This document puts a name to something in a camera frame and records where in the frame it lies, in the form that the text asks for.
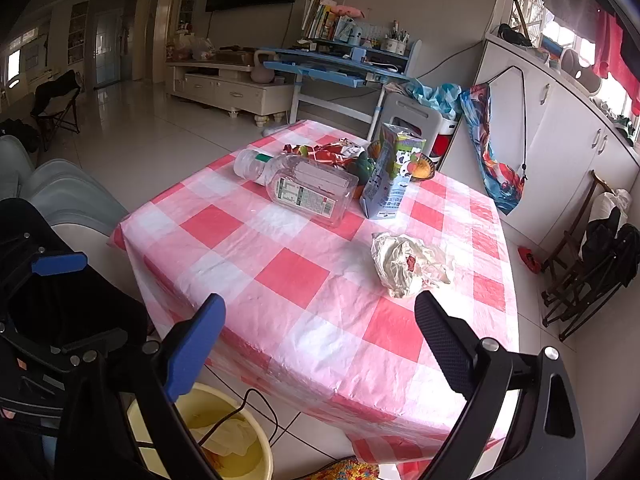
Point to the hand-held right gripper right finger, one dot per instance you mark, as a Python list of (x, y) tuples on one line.
[(445, 350)]

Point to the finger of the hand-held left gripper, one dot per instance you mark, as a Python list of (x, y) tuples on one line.
[(60, 263), (95, 341)]

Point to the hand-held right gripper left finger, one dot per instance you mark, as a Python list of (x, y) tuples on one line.
[(192, 345)]

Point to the white plastic wrapper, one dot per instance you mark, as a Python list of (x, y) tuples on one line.
[(400, 265)]

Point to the yellow plastic basin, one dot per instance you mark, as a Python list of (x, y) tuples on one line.
[(250, 460)]

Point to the person's black trousers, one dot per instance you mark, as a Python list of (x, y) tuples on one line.
[(100, 310)]

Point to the light blue sofa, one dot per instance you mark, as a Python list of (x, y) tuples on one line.
[(65, 190)]

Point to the white crumpled paper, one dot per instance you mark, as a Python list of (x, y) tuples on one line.
[(230, 435)]

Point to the red floor item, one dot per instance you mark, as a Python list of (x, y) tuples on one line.
[(527, 257)]

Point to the red white checked tablecloth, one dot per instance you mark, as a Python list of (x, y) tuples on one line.
[(300, 270)]

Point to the colourful knitted mat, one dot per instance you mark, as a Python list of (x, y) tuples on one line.
[(350, 471)]

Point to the black folding camp chair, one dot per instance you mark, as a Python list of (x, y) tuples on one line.
[(55, 92)]

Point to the woven fruit bowl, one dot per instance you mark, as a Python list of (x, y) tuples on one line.
[(425, 176)]

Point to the printed milk carton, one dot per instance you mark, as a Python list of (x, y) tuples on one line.
[(387, 180)]

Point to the small orange peel piece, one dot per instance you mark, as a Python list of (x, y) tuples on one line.
[(356, 191)]

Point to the clear plastic bottle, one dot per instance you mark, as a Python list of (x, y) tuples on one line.
[(300, 185)]

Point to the green toy frog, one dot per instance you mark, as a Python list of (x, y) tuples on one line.
[(362, 164)]

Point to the white storage basket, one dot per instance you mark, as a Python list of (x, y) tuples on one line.
[(442, 145)]

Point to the white plastic bag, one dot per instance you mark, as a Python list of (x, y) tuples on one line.
[(612, 205)]

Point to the wooden folding chair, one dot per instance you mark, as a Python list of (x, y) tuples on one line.
[(597, 185)]

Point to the white low cabinet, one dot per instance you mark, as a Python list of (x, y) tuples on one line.
[(560, 150)]

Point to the red snack wrapper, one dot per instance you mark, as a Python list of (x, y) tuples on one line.
[(325, 152)]

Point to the cream television cabinet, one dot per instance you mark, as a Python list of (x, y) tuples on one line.
[(225, 90)]

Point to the blue patterned cloth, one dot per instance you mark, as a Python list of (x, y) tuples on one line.
[(440, 97)]

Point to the clear plastic bag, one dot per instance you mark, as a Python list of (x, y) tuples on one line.
[(197, 47)]

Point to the beige kettlebell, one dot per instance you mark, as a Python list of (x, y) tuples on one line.
[(261, 72)]

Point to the blue study desk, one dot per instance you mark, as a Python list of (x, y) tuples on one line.
[(320, 67)]

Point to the white pen holder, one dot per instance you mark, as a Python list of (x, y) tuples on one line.
[(395, 46)]

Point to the black shoes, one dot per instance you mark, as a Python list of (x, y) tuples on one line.
[(512, 35)]

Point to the red hanging garment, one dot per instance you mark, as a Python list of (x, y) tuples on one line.
[(612, 50)]

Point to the row of books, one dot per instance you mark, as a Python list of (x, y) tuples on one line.
[(320, 20)]

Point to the pink plush toy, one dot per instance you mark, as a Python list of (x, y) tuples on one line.
[(350, 10)]

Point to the grey hanging garment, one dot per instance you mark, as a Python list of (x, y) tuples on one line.
[(570, 5)]

